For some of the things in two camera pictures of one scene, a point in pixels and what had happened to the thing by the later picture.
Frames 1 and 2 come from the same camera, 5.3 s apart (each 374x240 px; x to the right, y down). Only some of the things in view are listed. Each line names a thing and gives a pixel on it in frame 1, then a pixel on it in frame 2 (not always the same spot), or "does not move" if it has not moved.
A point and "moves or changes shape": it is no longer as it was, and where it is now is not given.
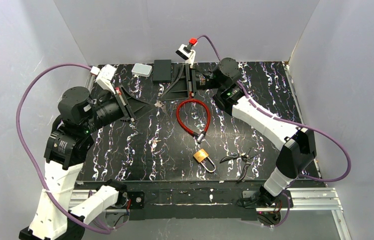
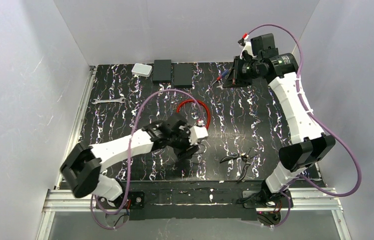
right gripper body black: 189,81 → 236,73
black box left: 162,71 does not move
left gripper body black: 126,105 → 184,148
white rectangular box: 142,70 does not move
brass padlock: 200,156 moves or changes shape
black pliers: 245,156 does not move
